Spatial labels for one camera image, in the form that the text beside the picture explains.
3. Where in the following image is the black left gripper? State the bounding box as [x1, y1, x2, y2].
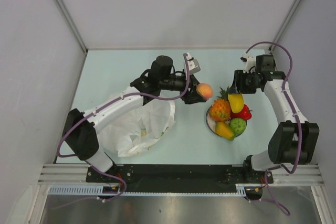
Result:
[159, 72, 206, 104]

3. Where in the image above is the orange pink fake peach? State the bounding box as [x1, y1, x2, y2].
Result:
[196, 83, 214, 100]

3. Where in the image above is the yellow fake mango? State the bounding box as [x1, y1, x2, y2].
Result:
[228, 93, 244, 113]

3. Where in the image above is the red fake pepper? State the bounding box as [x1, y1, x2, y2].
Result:
[230, 104, 252, 121]

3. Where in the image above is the orange fake pineapple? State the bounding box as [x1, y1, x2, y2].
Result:
[209, 88, 231, 122]

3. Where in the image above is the green fake fruit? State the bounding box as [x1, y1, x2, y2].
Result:
[229, 118, 247, 135]

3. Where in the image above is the orange green fake papaya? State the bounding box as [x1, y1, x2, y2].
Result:
[215, 122, 235, 141]

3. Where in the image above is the white plastic bag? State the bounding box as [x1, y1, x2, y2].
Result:
[98, 99, 175, 157]

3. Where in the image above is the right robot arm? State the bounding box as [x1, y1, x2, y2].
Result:
[229, 53, 320, 183]

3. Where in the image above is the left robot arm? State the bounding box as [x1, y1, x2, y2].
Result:
[61, 53, 213, 182]

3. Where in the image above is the round printed plate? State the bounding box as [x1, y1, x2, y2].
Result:
[205, 106, 247, 139]

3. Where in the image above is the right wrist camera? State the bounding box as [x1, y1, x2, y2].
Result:
[240, 53, 256, 73]

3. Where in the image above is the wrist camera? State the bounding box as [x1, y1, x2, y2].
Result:
[183, 52, 201, 75]
[240, 53, 256, 73]

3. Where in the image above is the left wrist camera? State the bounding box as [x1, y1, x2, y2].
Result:
[183, 52, 201, 75]

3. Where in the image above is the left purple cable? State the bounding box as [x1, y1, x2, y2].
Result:
[57, 52, 191, 158]

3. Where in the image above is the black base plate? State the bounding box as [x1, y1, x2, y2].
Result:
[86, 163, 274, 195]

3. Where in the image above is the white slotted cable duct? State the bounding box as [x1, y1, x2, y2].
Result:
[48, 184, 266, 197]

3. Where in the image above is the right aluminium corner post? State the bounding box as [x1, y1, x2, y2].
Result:
[272, 0, 303, 43]

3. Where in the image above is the aluminium corner post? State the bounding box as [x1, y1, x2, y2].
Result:
[272, 0, 303, 43]
[53, 0, 88, 56]

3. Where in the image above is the left aluminium corner post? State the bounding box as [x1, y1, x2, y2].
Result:
[53, 0, 88, 56]

